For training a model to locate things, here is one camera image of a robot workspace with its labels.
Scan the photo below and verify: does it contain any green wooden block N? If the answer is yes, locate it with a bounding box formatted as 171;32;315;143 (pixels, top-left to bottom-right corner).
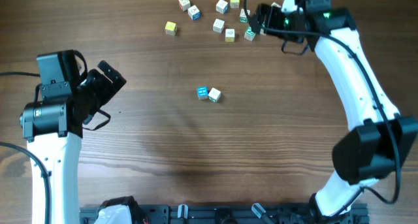
260;22;266;35

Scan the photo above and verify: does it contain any blue wooden letter block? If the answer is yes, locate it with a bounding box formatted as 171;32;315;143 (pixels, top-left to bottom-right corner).
197;86;208;100

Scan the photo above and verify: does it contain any left camera cable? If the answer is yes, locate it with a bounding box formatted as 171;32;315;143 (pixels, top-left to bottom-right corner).
0;71;52;224

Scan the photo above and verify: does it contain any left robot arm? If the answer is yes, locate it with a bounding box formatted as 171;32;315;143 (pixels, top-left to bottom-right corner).
20;50;127;223

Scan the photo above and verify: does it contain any yellow wooden block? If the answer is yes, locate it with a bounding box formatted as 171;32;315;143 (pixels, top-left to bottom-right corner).
165;21;177;36
230;0;240;8

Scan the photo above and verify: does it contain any blue-edged wooden block A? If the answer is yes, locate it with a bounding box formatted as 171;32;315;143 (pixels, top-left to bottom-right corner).
187;5;201;20

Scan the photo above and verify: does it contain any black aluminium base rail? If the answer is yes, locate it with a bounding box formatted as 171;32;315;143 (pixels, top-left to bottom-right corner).
78;202;370;224

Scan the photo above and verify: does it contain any camera cable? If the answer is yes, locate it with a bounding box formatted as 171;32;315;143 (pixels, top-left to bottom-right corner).
0;71;52;224
243;0;402;218

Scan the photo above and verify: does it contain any right camera cable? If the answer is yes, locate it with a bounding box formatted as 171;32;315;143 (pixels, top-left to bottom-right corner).
243;0;402;218

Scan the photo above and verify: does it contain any green wooden block Z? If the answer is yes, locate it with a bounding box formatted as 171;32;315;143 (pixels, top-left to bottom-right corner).
244;26;256;41

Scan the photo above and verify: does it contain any red-edged wooden block top left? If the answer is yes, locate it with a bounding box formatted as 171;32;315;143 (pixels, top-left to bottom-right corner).
178;0;191;12

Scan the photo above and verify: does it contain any blue-edged wooden block P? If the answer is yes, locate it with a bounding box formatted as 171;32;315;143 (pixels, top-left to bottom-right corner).
216;0;229;14

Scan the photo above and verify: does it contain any plain wooden block centre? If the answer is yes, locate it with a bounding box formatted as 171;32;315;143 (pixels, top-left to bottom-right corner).
212;19;225;33

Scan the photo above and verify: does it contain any yellow-edged wooden block K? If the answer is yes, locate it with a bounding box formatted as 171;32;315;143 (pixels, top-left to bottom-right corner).
225;29;235;42

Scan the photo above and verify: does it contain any plain wooden block bird picture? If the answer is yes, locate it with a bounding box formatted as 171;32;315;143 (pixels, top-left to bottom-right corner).
271;2;281;8

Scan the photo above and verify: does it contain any teal-edged wooden block V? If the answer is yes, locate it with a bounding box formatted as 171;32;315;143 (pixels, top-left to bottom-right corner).
208;88;221;103

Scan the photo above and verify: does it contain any yellow wooden block top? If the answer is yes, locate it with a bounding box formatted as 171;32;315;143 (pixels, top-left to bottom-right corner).
230;0;240;8

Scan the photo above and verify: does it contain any dark green block Z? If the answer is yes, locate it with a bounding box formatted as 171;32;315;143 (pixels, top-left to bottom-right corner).
239;8;250;24

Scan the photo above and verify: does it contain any yellow wooden block left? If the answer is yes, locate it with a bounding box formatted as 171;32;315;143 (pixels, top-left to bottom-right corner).
165;21;177;36

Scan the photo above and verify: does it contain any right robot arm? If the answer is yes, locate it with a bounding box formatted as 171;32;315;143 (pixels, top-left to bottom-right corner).
247;0;417;223

